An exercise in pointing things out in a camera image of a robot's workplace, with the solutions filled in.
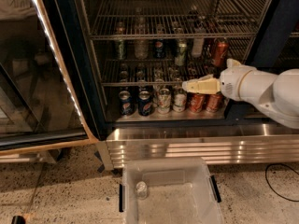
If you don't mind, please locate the black commercial fridge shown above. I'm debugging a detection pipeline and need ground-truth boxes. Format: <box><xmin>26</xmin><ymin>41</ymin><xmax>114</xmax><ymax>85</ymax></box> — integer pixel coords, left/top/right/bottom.
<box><xmin>47</xmin><ymin>0</ymin><xmax>298</xmax><ymax>140</ymax></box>

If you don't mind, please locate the blue pepsi can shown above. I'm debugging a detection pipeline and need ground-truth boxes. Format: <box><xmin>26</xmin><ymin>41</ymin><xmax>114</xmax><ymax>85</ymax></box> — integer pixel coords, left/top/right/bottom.
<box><xmin>138</xmin><ymin>91</ymin><xmax>152</xmax><ymax>116</ymax></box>
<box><xmin>119</xmin><ymin>91</ymin><xmax>134</xmax><ymax>115</ymax></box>

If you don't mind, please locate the green sprite can middle shelf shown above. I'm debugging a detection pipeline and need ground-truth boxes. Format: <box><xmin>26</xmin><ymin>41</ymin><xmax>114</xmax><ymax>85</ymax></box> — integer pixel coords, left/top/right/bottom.
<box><xmin>175</xmin><ymin>39</ymin><xmax>187</xmax><ymax>66</ymax></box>

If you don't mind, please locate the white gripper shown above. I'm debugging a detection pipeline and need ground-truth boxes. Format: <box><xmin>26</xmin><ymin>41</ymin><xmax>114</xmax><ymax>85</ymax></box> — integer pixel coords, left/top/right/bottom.
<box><xmin>182</xmin><ymin>58</ymin><xmax>256</xmax><ymax>101</ymax></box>

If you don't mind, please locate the red coke can bottom right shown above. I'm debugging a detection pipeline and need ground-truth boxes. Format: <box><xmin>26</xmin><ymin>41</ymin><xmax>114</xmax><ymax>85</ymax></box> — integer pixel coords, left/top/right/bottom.
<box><xmin>206</xmin><ymin>93</ymin><xmax>222</xmax><ymax>113</ymax></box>

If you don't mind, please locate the red coke can bottom left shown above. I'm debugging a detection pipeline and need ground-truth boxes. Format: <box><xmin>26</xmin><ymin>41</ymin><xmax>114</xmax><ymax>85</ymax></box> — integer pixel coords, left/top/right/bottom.
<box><xmin>189</xmin><ymin>93</ymin><xmax>206</xmax><ymax>113</ymax></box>

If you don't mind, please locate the wire shelf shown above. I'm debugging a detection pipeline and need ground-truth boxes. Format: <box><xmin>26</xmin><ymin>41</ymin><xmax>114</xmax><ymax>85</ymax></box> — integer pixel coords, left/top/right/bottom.
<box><xmin>100</xmin><ymin>37</ymin><xmax>253</xmax><ymax>88</ymax></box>
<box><xmin>91</xmin><ymin>0</ymin><xmax>272</xmax><ymax>40</ymax></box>

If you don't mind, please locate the green can middle shelf left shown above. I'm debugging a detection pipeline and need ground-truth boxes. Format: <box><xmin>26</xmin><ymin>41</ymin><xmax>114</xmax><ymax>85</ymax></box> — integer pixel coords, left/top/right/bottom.
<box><xmin>115</xmin><ymin>40</ymin><xmax>125</xmax><ymax>60</ymax></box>

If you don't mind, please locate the black object on floor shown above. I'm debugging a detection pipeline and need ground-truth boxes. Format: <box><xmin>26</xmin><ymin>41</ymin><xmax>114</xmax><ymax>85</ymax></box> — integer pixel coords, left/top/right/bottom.
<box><xmin>11</xmin><ymin>216</ymin><xmax>26</xmax><ymax>224</ymax></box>

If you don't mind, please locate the pepsi can middle shelf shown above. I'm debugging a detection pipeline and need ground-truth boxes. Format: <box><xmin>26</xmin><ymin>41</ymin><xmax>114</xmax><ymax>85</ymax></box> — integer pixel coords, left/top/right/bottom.
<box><xmin>154</xmin><ymin>40</ymin><xmax>165</xmax><ymax>59</ymax></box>

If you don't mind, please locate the clear plastic bin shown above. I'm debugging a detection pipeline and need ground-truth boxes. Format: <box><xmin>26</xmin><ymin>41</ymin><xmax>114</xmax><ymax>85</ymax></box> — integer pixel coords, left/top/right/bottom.
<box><xmin>120</xmin><ymin>158</ymin><xmax>224</xmax><ymax>224</ymax></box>

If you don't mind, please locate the clear water bottle middle shelf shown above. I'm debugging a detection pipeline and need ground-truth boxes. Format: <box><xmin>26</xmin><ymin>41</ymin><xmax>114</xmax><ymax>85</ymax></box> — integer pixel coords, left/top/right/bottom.
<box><xmin>135</xmin><ymin>40</ymin><xmax>149</xmax><ymax>59</ymax></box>

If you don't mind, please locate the upper wire shelf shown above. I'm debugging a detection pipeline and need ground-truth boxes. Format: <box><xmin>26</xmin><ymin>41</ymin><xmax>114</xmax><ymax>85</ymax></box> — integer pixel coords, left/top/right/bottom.
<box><xmin>91</xmin><ymin>0</ymin><xmax>272</xmax><ymax>40</ymax></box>

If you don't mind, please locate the red coke can shelf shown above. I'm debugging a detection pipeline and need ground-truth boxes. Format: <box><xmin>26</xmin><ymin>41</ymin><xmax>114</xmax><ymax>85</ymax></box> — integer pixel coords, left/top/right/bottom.
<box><xmin>211</xmin><ymin>37</ymin><xmax>229</xmax><ymax>67</ymax></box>

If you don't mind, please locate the white green can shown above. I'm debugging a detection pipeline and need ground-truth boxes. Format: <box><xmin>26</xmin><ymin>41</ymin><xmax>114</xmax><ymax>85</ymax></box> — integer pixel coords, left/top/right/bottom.
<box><xmin>173</xmin><ymin>88</ymin><xmax>187</xmax><ymax>113</ymax></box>
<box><xmin>158</xmin><ymin>88</ymin><xmax>171</xmax><ymax>114</ymax></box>

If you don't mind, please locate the red coke can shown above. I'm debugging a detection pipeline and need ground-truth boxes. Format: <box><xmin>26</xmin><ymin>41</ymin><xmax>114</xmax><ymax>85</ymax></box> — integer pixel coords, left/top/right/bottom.
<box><xmin>189</xmin><ymin>93</ymin><xmax>206</xmax><ymax>113</ymax></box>
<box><xmin>206</xmin><ymin>93</ymin><xmax>222</xmax><ymax>113</ymax></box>

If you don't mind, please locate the black cable on floor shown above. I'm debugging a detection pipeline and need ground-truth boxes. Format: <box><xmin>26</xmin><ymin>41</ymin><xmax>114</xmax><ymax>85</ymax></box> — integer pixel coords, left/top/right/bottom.
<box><xmin>264</xmin><ymin>162</ymin><xmax>299</xmax><ymax>203</ymax></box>

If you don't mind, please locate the white can middle shelf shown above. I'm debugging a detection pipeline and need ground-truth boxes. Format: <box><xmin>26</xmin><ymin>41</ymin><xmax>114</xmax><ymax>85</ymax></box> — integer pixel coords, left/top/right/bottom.
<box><xmin>192</xmin><ymin>38</ymin><xmax>204</xmax><ymax>58</ymax></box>

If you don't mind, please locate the middle wire shelf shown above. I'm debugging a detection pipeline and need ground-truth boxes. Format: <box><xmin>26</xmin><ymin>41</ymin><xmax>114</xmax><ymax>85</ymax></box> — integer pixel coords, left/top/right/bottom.
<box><xmin>100</xmin><ymin>37</ymin><xmax>253</xmax><ymax>88</ymax></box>

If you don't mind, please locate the clear cup in bin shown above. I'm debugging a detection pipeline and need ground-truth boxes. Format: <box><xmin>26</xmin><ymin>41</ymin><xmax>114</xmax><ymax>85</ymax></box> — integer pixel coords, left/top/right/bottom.
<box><xmin>135</xmin><ymin>181</ymin><xmax>148</xmax><ymax>200</ymax></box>

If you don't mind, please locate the blue pepsi can left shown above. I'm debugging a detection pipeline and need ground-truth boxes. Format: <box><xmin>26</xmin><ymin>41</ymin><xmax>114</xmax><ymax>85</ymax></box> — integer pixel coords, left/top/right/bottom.
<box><xmin>119</xmin><ymin>91</ymin><xmax>134</xmax><ymax>115</ymax></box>

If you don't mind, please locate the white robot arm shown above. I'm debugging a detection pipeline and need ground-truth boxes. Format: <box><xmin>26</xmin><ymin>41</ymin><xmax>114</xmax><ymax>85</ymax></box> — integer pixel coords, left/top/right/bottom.
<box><xmin>182</xmin><ymin>59</ymin><xmax>299</xmax><ymax>129</ymax></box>

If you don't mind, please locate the open glass fridge door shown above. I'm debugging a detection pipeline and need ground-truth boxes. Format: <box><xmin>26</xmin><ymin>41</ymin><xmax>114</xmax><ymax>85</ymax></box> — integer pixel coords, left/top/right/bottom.
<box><xmin>0</xmin><ymin>0</ymin><xmax>96</xmax><ymax>155</ymax></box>

